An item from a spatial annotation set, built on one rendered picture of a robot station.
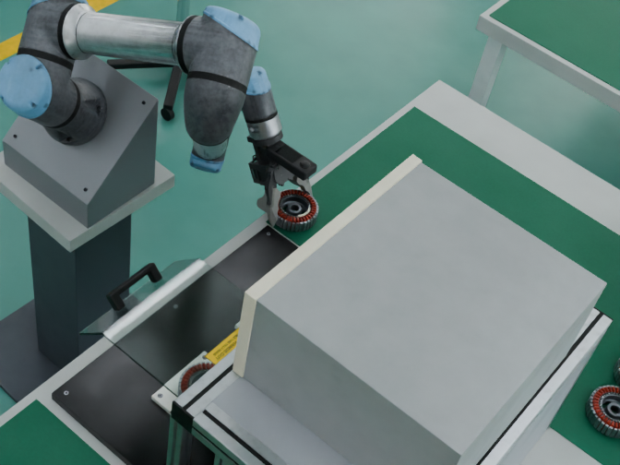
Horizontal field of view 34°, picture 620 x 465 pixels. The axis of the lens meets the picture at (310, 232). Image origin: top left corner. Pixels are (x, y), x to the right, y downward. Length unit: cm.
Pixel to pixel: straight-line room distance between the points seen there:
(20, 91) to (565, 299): 115
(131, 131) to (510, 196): 96
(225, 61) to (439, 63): 236
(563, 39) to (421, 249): 166
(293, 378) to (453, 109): 139
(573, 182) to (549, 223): 18
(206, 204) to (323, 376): 199
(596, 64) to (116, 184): 150
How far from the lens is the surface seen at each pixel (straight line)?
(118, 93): 232
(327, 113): 385
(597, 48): 322
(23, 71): 217
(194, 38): 197
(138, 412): 204
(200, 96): 193
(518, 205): 260
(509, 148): 275
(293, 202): 243
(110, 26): 211
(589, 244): 259
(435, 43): 432
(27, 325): 311
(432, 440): 145
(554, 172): 273
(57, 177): 235
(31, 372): 301
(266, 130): 230
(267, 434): 162
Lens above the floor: 250
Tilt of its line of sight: 47 degrees down
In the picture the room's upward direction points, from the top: 12 degrees clockwise
